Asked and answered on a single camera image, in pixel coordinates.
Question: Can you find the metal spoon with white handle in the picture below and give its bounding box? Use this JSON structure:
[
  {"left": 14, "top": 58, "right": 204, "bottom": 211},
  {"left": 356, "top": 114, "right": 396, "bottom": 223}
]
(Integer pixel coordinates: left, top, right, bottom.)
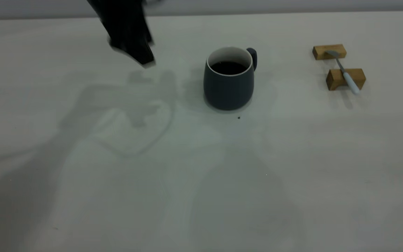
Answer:
[{"left": 326, "top": 50, "right": 361, "bottom": 96}]

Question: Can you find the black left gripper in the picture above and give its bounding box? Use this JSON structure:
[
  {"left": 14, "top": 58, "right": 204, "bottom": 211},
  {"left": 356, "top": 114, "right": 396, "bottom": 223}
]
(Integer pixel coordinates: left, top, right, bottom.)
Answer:
[{"left": 87, "top": 0, "right": 157, "bottom": 69}]

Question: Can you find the arched wooden block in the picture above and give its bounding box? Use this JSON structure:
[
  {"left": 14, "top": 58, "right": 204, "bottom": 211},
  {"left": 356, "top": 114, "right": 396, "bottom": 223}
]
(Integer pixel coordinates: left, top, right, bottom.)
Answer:
[{"left": 326, "top": 68, "right": 367, "bottom": 91}]

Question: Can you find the flat rectangular wooden block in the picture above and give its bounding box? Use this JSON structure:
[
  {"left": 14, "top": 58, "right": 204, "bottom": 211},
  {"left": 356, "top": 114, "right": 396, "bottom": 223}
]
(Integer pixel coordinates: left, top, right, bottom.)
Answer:
[{"left": 312, "top": 44, "right": 347, "bottom": 61}]

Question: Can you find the dark grey ceramic cup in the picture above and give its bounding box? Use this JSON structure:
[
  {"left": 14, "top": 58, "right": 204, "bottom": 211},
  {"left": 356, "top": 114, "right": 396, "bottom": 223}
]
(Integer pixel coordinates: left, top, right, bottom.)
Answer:
[{"left": 203, "top": 47, "right": 258, "bottom": 111}]

